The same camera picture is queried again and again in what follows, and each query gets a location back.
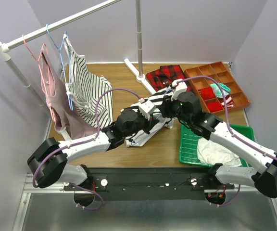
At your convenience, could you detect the wide striped tank top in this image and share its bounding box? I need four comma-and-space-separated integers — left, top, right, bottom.
125, 83, 187, 147

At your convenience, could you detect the mint green sock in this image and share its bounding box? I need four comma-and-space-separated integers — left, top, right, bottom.
210, 83, 231, 98

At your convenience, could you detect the silver vertical rack pole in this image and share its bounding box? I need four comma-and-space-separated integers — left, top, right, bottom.
135, 0, 145, 77

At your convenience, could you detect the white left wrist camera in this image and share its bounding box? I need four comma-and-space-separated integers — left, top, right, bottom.
138, 98, 156, 120

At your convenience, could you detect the pink tank top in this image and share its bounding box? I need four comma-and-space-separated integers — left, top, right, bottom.
40, 44, 97, 140

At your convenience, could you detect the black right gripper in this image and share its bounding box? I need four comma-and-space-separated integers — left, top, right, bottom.
158, 91, 192, 126

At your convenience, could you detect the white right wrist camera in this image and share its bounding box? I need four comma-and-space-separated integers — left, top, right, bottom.
171, 79, 188, 101

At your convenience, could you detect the red folded sock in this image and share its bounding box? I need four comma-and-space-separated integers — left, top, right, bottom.
199, 87, 216, 101

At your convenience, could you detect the light blue wire hanger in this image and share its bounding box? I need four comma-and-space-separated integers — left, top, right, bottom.
126, 87, 175, 147

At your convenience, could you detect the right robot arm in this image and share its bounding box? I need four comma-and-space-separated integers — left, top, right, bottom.
159, 91, 277, 198

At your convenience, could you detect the brown wooden compartment organizer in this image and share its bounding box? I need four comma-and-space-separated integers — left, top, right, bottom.
184, 62, 250, 115

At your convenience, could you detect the pink wire hanger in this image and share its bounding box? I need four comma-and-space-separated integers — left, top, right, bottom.
22, 34, 56, 122

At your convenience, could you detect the thin striped tank top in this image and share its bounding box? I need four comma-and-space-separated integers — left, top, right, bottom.
63, 36, 113, 128

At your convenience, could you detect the red black plaid shirt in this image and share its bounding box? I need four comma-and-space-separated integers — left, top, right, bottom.
146, 65, 186, 91

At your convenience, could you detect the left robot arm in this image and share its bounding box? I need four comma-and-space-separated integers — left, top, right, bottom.
27, 109, 162, 188

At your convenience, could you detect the red white striped sock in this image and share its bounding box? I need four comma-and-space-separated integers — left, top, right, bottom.
220, 96, 234, 108

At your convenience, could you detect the white rack left post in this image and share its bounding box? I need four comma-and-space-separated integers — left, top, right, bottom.
0, 51, 72, 141

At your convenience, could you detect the white rack base foot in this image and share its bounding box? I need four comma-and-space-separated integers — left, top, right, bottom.
124, 58, 156, 94

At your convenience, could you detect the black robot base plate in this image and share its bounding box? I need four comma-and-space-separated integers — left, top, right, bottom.
63, 167, 235, 202

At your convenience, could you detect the white clothes rack rail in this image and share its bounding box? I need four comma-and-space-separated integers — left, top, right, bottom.
0, 0, 119, 52

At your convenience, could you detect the white crumpled garment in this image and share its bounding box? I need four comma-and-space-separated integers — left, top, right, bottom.
197, 138, 241, 167

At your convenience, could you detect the green plastic tray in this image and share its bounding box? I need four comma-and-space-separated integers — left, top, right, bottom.
179, 124, 255, 167

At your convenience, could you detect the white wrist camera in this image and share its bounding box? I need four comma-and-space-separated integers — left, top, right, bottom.
171, 79, 188, 101
138, 98, 156, 120

